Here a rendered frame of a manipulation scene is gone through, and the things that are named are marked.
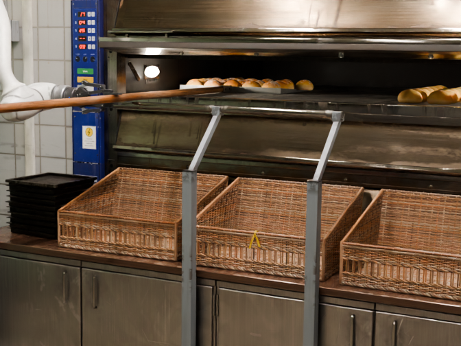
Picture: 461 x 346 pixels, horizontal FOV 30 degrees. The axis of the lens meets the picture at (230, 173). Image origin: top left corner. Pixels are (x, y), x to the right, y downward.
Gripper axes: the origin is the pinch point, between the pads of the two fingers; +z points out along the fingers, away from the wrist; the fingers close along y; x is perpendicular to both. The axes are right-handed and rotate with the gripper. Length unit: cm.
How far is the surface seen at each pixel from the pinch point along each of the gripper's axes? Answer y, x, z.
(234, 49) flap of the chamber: -19, -37, 33
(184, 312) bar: 77, 10, 37
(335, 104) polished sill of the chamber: 2, -50, 72
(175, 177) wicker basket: 36, -46, 1
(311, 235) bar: 43, 10, 86
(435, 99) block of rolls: 0, -64, 109
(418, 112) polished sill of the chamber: 4, -50, 106
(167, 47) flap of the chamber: -19.6, -35.5, 3.7
